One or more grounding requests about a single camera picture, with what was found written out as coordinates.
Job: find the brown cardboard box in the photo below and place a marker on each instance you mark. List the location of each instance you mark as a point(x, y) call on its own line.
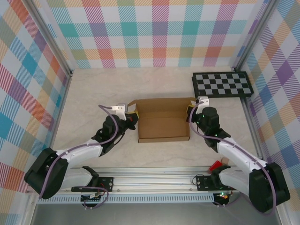
point(161, 129)

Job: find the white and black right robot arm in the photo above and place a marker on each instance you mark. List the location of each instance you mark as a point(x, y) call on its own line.
point(234, 152)

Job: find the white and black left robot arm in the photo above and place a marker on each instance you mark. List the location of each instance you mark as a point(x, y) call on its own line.
point(79, 150)

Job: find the black checkerboard calibration board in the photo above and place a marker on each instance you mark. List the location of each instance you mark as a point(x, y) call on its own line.
point(222, 84)

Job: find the small beige block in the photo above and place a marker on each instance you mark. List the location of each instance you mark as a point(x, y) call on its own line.
point(225, 161)

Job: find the red plastic piece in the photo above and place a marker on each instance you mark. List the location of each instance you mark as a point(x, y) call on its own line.
point(214, 166)

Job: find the small electronics board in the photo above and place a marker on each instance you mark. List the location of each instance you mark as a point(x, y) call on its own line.
point(222, 197)
point(92, 198)

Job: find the grey metal panel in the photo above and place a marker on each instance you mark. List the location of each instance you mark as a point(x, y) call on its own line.
point(152, 214)

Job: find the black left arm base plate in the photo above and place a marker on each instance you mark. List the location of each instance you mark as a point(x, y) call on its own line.
point(106, 182)

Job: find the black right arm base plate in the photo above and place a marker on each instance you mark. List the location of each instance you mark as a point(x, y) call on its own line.
point(204, 182)

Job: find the wide aluminium base rail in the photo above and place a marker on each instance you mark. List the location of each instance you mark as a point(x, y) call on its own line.
point(152, 181)

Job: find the aluminium frame post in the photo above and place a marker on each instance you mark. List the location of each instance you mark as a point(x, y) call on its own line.
point(254, 35)
point(49, 37)

